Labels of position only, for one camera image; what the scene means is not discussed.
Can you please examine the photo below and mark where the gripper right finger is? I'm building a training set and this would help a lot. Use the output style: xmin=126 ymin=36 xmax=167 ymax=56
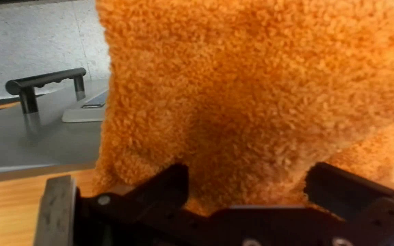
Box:
xmin=304 ymin=163 xmax=394 ymax=246

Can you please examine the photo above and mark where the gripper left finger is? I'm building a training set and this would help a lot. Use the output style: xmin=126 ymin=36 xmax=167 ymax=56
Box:
xmin=33 ymin=175 xmax=77 ymax=246

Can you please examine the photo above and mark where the orange towel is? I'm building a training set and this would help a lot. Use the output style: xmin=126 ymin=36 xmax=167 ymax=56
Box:
xmin=96 ymin=0 xmax=394 ymax=213

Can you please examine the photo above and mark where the black drawer handle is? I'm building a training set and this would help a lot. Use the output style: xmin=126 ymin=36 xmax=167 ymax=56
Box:
xmin=6 ymin=67 xmax=86 ymax=114

